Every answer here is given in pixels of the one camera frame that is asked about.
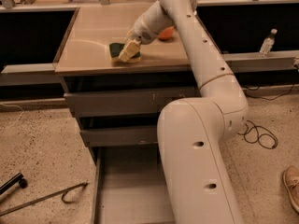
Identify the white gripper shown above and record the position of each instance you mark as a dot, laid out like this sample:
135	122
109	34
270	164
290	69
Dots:
142	32

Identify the green yellow sponge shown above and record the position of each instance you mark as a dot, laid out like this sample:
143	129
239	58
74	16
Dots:
115	50

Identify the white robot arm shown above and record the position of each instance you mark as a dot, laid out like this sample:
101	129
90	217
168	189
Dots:
189	130

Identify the grey top drawer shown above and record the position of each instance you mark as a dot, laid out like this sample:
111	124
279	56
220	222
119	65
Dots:
127	102

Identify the grey metal drawer cabinet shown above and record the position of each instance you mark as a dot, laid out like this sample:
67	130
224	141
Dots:
85	65

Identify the grey middle drawer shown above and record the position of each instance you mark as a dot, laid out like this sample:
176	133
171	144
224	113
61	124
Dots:
123	136

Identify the grey open bottom drawer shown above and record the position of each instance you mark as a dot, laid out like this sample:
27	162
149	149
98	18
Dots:
129	187

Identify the orange fruit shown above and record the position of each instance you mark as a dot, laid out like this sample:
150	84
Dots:
166	33

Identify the clear plastic water bottle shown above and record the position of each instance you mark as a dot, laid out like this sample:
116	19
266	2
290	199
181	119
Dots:
268	43

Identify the metal rod with hook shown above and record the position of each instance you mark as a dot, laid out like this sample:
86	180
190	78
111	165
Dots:
62	193

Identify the black caster wheel leg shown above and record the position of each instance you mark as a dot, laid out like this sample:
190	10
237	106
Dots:
16	179

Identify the tan shoe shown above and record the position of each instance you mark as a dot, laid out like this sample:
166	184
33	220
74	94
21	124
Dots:
291	182

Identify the grey metal left rail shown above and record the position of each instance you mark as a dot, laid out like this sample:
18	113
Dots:
28	74

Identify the grey metal side rail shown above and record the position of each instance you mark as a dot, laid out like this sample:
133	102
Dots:
254	62

